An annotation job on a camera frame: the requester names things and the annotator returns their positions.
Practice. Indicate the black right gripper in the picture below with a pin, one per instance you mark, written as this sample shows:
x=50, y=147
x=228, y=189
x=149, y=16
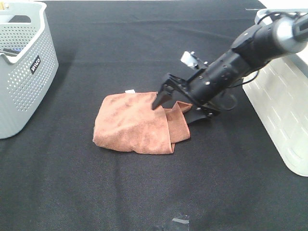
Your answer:
x=173, y=83

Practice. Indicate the brown microfibre towel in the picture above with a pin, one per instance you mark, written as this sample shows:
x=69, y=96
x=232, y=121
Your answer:
x=126, y=123

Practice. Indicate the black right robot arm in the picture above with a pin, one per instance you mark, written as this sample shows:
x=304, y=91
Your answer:
x=250, y=52

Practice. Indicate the black mesh table mat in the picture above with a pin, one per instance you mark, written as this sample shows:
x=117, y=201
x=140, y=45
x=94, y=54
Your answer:
x=227, y=177

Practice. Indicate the white storage bin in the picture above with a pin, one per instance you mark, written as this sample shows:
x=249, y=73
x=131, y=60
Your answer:
x=279, y=96

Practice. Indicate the grey tape piece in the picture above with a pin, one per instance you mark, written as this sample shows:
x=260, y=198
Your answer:
x=182, y=219

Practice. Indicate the grey perforated laundry basket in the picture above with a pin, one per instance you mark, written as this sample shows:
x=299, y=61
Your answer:
x=28, y=64

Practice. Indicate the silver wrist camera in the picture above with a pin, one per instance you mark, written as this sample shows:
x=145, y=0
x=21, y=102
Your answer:
x=189, y=59

